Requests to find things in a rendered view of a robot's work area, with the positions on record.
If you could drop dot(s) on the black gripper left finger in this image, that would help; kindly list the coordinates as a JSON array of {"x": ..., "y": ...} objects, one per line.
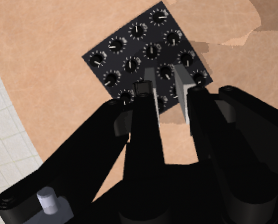
[{"x": 71, "y": 177}]

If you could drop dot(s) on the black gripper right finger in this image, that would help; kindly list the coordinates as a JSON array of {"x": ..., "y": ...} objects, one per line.
[{"x": 248, "y": 187}]

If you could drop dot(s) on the black knob box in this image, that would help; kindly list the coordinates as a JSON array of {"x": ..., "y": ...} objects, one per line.
[{"x": 165, "y": 40}]

